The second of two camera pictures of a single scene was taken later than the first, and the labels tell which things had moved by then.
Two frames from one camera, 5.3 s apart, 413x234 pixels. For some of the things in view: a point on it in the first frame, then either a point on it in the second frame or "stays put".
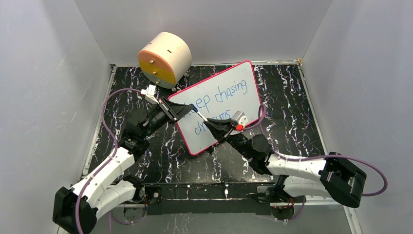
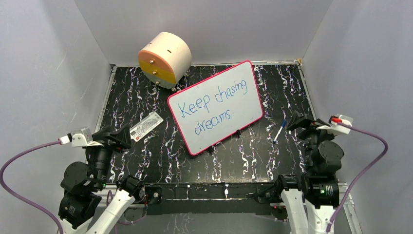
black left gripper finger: [182, 108] → [122, 136]
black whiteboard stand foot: [211, 149] stays put
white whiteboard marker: [202, 116] → [274, 140]
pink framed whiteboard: [220, 97] stays put
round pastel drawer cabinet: [165, 60] stays put
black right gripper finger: [218, 131] → [298, 122]
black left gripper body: [168, 109] → [114, 146]
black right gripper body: [230, 127] → [312, 135]
